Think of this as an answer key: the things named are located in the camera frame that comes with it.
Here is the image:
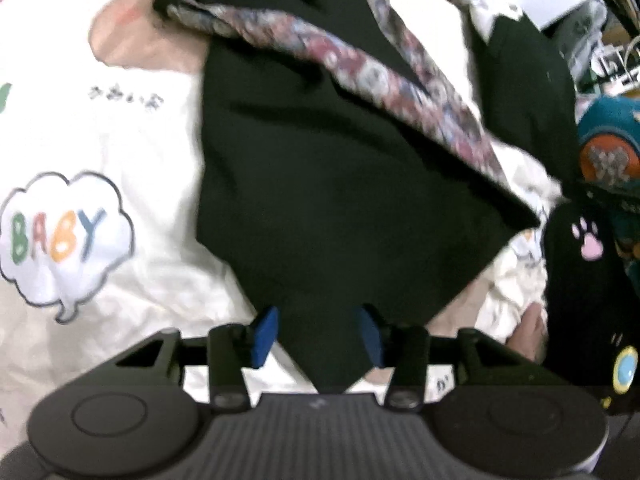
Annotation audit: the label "clear plastic bag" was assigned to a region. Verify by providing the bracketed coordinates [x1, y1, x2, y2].
[550, 0, 608, 93]

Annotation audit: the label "white wire rack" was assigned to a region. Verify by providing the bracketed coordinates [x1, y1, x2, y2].
[590, 35, 640, 96]

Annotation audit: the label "white cartoon printed bed sheet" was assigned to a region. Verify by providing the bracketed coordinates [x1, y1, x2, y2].
[0, 0, 566, 441]

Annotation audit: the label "dark cloth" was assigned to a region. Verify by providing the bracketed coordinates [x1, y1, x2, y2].
[467, 12, 581, 191]

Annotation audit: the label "black paw print garment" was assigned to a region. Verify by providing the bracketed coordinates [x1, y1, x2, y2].
[542, 180, 640, 416]

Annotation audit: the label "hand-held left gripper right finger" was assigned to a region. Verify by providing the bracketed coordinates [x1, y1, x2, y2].
[356, 305, 543, 411]

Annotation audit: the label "black drawstring shorts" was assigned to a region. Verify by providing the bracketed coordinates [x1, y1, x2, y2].
[152, 0, 541, 393]

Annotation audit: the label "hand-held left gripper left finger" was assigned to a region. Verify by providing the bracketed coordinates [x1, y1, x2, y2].
[116, 306, 280, 411]

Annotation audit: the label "floral patterned cloth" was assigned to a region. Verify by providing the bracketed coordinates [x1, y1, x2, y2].
[167, 0, 516, 191]

